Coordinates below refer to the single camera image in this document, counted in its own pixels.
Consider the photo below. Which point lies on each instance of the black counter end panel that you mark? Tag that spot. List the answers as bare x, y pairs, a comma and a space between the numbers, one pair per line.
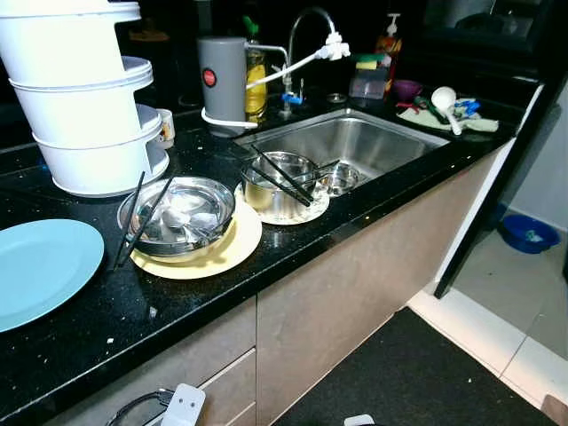
497, 186

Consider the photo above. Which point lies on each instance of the deep steel pot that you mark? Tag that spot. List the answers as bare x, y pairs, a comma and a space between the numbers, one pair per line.
271, 200

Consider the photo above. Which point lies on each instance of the chrome faucet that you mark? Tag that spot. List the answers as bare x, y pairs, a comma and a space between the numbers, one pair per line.
288, 53

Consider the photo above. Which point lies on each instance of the pale yellow plate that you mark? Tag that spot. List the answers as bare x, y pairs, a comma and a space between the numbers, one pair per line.
235, 253

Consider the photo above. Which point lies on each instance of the wide steel bowl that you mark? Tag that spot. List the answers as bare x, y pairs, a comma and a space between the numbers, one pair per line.
177, 222

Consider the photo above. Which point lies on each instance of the yellow liquid bottle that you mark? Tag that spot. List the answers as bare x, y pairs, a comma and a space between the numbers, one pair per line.
256, 98

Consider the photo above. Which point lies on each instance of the stainless steel sink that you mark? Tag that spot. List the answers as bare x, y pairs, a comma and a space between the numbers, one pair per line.
355, 142

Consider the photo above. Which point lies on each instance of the black floor mat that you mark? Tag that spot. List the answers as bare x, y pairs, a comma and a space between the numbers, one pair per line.
399, 382

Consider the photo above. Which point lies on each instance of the light blue plate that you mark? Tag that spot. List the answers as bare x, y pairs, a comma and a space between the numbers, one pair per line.
44, 275

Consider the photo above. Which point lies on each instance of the yellow green sponge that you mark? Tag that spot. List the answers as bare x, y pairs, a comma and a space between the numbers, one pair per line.
371, 64

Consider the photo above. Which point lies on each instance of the white tiered plastic rack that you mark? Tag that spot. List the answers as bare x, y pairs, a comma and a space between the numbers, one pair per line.
80, 133

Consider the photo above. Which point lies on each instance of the blue plastic clip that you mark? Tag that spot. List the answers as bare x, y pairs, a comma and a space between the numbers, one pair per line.
468, 108

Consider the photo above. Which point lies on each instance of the grey stone-look cabinet door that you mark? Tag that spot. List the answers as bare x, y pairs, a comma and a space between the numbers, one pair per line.
435, 240
311, 355

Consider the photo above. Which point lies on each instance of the white faucet diverter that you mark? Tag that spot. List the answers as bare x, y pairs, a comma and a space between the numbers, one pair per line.
335, 46

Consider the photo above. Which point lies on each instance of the blue plastic basin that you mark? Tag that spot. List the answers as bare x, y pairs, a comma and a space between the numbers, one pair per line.
528, 235

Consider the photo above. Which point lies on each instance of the floral rim plate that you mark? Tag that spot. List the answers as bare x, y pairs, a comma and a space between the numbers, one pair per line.
311, 213

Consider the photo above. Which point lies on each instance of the pale green dish cloth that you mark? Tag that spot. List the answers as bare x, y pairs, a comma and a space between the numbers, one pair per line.
422, 115

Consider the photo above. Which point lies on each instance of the grey water filter canister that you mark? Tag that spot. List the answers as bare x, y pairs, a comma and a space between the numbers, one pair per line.
222, 89

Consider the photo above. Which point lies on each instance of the grey stone-look drawer front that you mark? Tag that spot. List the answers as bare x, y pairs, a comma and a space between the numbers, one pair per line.
247, 419
204, 355
232, 395

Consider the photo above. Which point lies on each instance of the small round steel cap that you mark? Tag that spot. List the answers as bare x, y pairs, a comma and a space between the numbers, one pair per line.
335, 98

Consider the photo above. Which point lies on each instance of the clear plastic container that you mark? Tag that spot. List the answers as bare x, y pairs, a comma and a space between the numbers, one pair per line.
368, 84

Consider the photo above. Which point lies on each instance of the purple cup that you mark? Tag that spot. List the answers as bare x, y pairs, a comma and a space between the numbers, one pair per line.
407, 89

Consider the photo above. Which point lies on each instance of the small steel strainer bowl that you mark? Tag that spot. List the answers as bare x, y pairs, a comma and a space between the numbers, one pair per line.
337, 182

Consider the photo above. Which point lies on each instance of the white plastic ladle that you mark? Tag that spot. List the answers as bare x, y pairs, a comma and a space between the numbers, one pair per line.
443, 96

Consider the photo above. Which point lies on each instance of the orange pump soap bottle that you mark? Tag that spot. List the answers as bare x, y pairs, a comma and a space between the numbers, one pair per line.
389, 53

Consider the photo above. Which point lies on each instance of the white printed mug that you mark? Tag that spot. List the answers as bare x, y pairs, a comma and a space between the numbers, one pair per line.
166, 129

